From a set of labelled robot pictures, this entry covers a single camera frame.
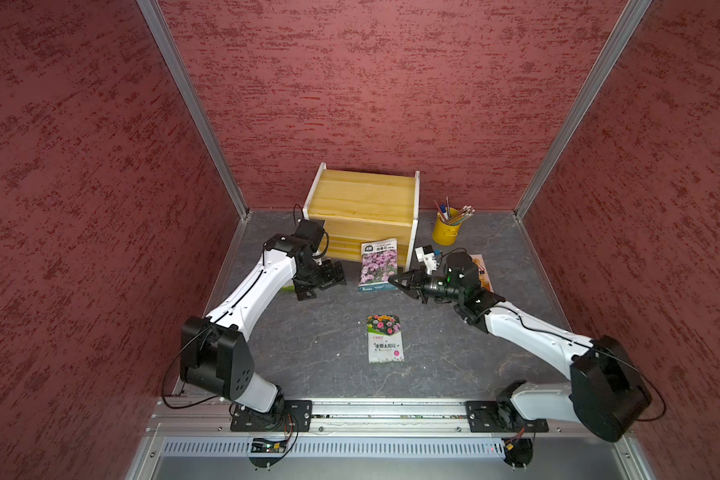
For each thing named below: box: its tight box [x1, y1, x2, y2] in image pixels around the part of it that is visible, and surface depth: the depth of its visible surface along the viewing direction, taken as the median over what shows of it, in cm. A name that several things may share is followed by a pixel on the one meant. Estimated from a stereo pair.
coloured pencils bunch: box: [433, 196, 476, 226], surface depth 108 cm
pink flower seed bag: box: [357, 238, 398, 292], surface depth 82 cm
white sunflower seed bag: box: [366, 314, 405, 364], surface depth 89 cm
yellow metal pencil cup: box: [432, 207, 461, 246], surface depth 108 cm
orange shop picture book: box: [470, 254, 494, 293], surface depth 105 cm
